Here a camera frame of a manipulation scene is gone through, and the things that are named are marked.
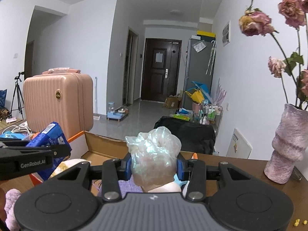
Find yellow white plush toy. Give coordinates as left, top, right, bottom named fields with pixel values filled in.
left=49, top=159, right=91, bottom=179

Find blue tissue pocket pack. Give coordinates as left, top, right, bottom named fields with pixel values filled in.
left=25, top=121, right=73, bottom=182

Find white makeup sponge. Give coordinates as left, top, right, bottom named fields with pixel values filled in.
left=147, top=181, right=182, bottom=193

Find iridescent mesh bath ball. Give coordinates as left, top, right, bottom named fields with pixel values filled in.
left=125, top=127, right=182, bottom=192

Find blue soft tissue pack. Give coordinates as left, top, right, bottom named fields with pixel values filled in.
left=0, top=131, right=28, bottom=140

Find light blue plush toy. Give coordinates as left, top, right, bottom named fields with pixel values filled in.
left=174, top=174, right=187, bottom=188

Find red cardboard box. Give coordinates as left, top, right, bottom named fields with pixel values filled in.
left=29, top=130, right=199, bottom=193

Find lilac fluffy plush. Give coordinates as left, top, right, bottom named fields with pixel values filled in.
left=4, top=189, right=21, bottom=231

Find black chair back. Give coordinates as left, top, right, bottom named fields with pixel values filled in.
left=154, top=116, right=216, bottom=155

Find pink ribbed small suitcase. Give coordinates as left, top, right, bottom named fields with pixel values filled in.
left=23, top=68, right=93, bottom=138

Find blue pet feeder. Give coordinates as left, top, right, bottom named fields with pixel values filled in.
left=106, top=102, right=129, bottom=121

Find brown cardboard box on floor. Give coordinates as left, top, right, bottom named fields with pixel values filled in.
left=163, top=96, right=182, bottom=109

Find yellow bag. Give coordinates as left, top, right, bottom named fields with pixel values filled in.
left=185, top=89, right=205, bottom=104

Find purple feather decoration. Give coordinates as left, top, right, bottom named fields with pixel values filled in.
left=213, top=80, right=227, bottom=106

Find pink textured vase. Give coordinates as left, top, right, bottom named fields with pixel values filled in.
left=264, top=104, right=307, bottom=184

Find grey refrigerator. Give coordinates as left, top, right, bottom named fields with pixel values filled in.
left=181, top=38, right=217, bottom=111

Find dark front door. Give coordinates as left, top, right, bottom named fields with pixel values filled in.
left=141, top=38, right=182, bottom=102

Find yellow crumbs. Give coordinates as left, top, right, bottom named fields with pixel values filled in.
left=293, top=219, right=308, bottom=227

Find yellow box on fridge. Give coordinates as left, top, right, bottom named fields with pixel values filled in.
left=197, top=30, right=216, bottom=38

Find dried pink roses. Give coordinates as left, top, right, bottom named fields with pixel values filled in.
left=239, top=0, right=307, bottom=110

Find lilac drawstring pouch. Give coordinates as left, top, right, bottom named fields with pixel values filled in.
left=97, top=177, right=144, bottom=199

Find white cable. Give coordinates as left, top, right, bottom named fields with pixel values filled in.
left=1, top=121, right=33, bottom=136

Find white board against wall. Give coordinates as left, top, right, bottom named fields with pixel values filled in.
left=226, top=128, right=253, bottom=159

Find wire trolley with bottles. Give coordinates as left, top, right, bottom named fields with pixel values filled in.
left=199, top=100, right=223, bottom=136

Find black camera tripod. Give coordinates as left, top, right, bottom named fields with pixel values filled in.
left=10, top=71, right=24, bottom=119

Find wall electrical panel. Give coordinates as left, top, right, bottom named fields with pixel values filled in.
left=222, top=21, right=231, bottom=46

